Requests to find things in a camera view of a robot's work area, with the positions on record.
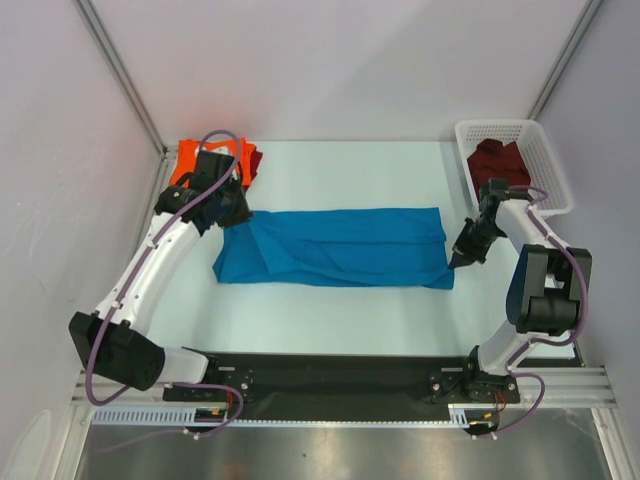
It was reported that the right aluminium frame post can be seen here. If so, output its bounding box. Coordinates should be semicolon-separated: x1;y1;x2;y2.
526;0;608;120

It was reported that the blue t shirt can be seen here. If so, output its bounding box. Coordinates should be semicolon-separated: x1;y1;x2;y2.
213;208;455;290

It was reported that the left aluminium frame post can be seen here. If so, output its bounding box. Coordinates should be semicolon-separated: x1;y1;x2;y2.
72;0;167;158

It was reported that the white plastic basket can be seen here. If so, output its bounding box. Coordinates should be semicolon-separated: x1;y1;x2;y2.
454;119;574;218

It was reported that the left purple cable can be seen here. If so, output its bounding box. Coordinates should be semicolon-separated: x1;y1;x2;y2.
84;129;246;454

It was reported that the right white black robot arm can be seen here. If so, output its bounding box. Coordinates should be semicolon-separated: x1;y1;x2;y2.
449;191;592;402

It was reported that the crumpled dark red t shirt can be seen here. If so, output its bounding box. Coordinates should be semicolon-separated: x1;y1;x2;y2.
467;139;531;198

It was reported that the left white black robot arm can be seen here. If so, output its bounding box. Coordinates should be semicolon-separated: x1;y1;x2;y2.
69;181;252;400

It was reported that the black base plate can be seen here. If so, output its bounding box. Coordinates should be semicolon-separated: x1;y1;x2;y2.
163;353;520;420

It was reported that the aluminium front rail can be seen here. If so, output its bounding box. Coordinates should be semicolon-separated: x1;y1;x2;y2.
70;367;617;409

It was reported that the folded dark red t shirt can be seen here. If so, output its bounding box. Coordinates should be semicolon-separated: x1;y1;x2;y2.
243;147;263;190

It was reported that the white slotted cable duct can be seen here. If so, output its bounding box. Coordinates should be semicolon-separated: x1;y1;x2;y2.
92;405;498;430

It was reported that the folded orange t shirt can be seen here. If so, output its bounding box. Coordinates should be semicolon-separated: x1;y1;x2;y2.
169;137;257;190

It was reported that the aluminium frame post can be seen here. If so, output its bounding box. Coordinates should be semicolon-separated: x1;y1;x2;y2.
72;0;167;158
526;0;608;120

